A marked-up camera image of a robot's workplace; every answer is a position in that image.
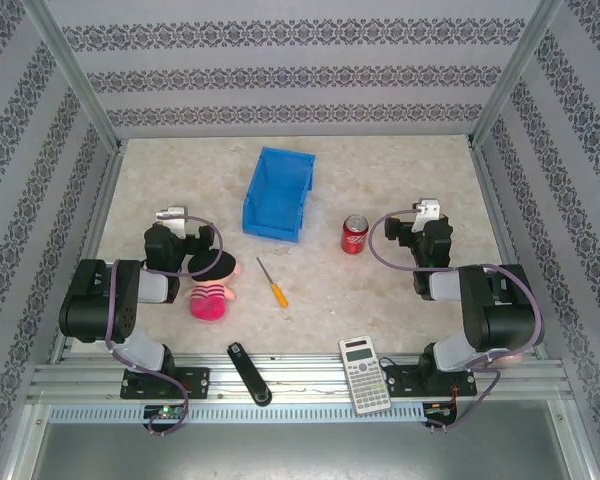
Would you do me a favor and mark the blue plastic bin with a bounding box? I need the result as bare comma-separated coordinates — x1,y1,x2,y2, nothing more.
241,145,317,244

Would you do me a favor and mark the red soda can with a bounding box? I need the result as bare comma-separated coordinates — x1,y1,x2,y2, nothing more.
340,214,370,255

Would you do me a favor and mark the pink plush doll black hat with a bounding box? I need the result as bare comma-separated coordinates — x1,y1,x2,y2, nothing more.
186,249,245,322

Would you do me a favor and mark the white scientific calculator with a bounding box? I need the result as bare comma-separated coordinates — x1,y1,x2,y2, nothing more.
338,335,393,416

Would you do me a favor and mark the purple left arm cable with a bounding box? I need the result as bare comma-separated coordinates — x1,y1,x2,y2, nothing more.
103,215,225,438

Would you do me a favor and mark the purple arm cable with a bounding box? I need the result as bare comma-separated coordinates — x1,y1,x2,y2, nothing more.
103,215,225,438
368,209,543,434

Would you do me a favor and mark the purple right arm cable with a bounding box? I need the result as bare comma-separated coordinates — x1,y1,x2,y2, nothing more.
368,209,543,434

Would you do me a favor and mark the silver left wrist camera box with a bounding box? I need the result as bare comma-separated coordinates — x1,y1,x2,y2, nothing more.
154,204,189,240

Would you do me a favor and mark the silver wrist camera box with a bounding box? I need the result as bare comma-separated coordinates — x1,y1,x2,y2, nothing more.
411,197,442,232
154,204,189,240

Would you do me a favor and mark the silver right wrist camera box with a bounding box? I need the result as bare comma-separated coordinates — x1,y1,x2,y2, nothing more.
411,197,442,232

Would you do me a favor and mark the aluminium side rail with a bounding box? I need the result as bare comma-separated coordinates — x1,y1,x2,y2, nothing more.
49,142,126,364
468,142,549,359

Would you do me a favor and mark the orange handled screwdriver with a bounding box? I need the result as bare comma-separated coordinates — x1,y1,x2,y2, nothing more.
256,256,290,309

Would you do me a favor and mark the black plastic handle tool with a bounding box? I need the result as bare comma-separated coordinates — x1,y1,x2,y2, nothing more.
226,341,273,407

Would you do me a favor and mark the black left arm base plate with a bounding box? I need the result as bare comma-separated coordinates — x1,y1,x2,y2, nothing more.
119,366,211,401

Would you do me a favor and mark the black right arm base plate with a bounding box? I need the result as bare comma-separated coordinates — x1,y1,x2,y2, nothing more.
386,363,479,398

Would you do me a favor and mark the aluminium mounting rail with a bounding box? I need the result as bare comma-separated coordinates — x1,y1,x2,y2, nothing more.
27,351,575,402

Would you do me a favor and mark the white slotted cable duct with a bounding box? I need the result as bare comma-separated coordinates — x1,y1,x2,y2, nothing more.
46,403,427,424

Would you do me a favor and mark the aluminium frame post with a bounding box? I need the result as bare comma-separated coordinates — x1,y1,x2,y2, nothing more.
23,0,124,151
468,0,566,147

